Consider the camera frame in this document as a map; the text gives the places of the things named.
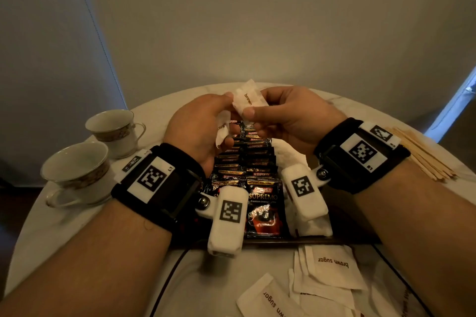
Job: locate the person's right hand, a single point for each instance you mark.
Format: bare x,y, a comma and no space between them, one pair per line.
301,120

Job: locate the person's left hand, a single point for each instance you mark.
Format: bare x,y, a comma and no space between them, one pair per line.
189,123

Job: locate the person's left thumb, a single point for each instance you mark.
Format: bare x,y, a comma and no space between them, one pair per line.
222,99

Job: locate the person's right thumb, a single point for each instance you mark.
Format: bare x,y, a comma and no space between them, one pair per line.
254,114

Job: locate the white sugar packet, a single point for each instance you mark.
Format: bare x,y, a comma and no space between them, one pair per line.
250,97
327,311
222,121
266,300
319,294
334,266

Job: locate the person's right forearm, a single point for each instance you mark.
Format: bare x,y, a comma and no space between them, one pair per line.
420,235

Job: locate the person's left forearm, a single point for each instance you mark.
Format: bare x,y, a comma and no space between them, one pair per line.
85,264

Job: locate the row of black coffee sachets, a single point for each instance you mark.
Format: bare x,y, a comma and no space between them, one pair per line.
260,164

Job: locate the row of white sachets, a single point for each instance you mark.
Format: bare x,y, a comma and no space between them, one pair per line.
288,155

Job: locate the white teacup with gold rim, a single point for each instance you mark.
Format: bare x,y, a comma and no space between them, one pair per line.
111,131
78,168

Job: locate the dark tray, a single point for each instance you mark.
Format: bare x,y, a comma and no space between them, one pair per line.
346,224

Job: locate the bundle of wooden stirrers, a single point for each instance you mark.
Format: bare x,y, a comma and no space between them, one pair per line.
424,155

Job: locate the grey curtain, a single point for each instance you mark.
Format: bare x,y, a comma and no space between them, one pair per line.
48,68

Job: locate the window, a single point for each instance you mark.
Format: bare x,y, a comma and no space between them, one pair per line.
452,105

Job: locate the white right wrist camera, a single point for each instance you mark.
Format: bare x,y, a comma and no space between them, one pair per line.
305,198

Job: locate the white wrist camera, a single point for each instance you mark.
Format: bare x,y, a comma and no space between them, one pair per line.
305,198
227,227

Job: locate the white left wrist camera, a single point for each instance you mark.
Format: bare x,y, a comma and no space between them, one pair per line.
227,227

